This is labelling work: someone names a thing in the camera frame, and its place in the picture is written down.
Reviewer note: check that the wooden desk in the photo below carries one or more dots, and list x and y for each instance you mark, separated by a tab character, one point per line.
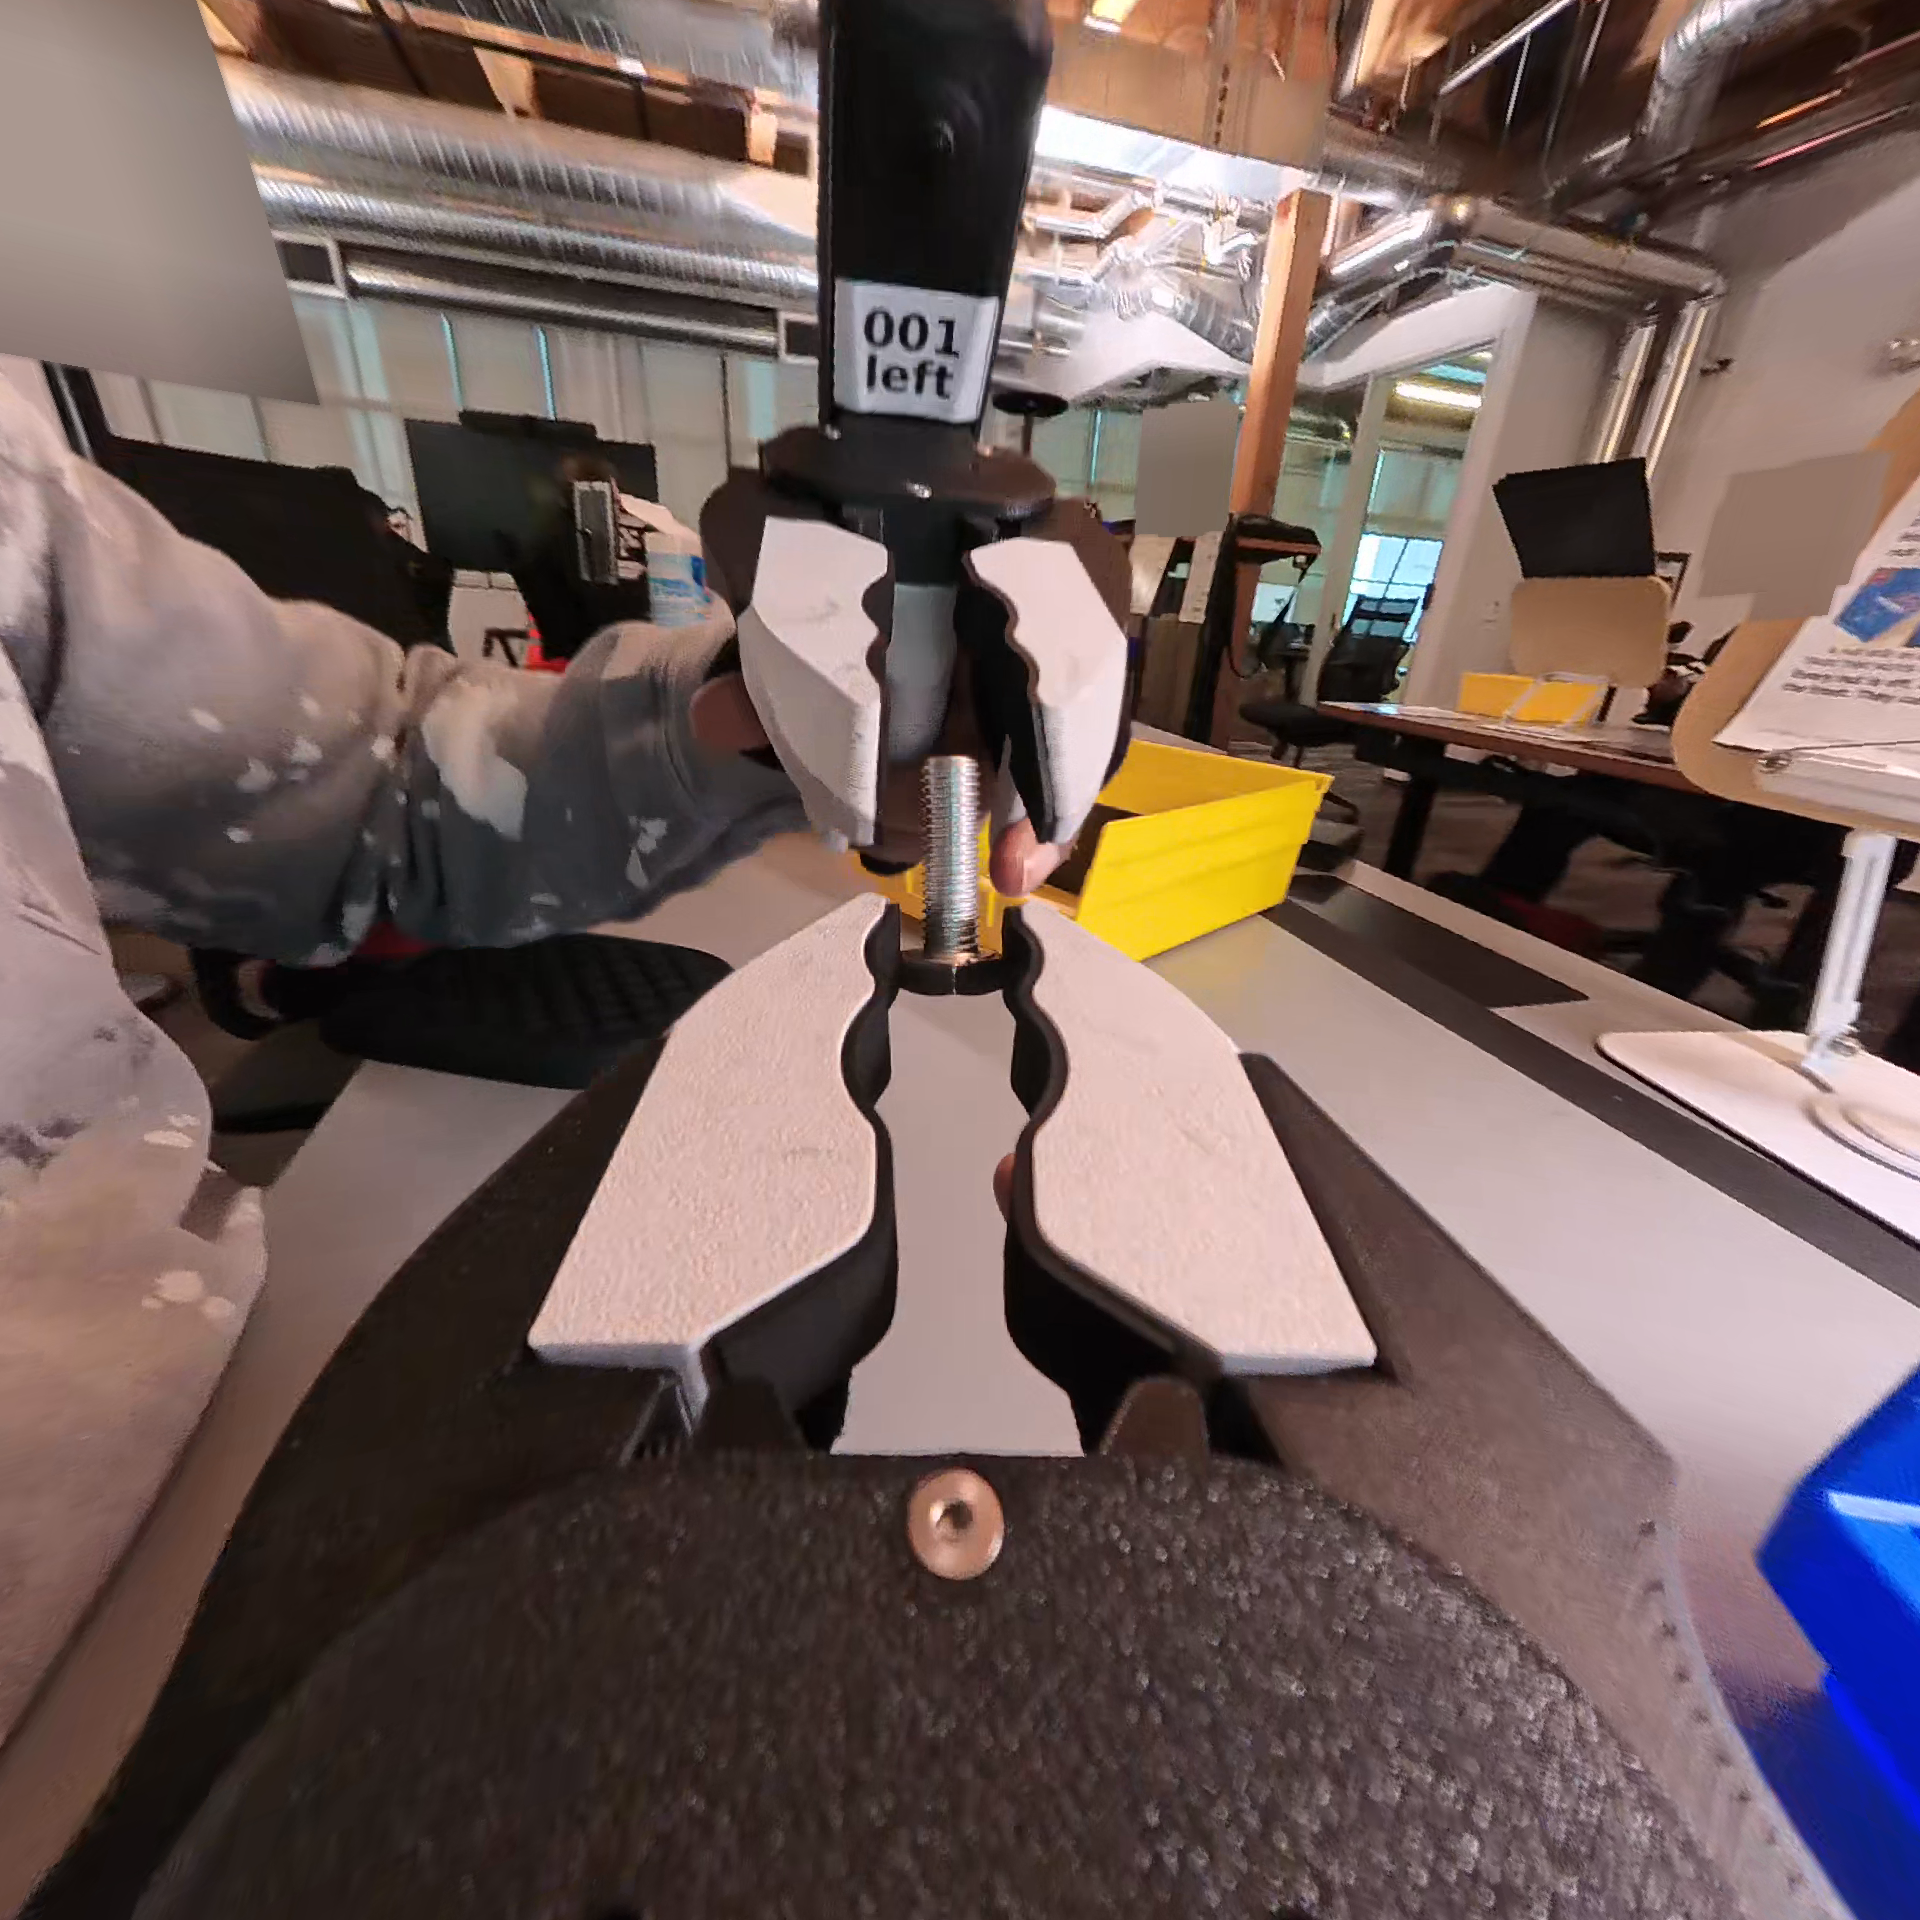
1532	738

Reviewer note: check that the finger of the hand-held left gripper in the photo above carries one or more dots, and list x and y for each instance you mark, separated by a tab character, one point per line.
817	677
1049	677

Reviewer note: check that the blue plastic bin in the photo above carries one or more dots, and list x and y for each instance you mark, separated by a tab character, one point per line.
1859	1681

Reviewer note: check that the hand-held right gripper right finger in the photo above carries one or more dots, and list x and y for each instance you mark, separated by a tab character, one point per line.
1187	1199

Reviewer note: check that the white plastic bottle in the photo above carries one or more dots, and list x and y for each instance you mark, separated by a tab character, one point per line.
679	579

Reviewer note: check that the black computer monitor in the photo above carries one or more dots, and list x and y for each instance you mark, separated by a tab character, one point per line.
1575	520

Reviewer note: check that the black office chair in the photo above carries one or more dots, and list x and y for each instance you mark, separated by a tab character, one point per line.
1322	677
511	1005

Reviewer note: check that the silver hex bolt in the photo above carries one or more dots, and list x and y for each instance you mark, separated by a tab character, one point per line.
953	856

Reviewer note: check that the instruction sheet stand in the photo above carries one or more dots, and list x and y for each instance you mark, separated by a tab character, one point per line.
1831	783

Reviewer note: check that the person's right hand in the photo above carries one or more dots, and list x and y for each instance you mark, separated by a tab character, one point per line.
997	1186

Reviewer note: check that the person's left forearm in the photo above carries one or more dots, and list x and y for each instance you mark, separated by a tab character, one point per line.
451	794

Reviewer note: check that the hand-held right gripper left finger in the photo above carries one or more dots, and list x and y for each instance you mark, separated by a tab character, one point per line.
721	1199

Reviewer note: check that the yellow plastic bin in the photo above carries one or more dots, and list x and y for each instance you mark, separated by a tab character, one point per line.
1200	840

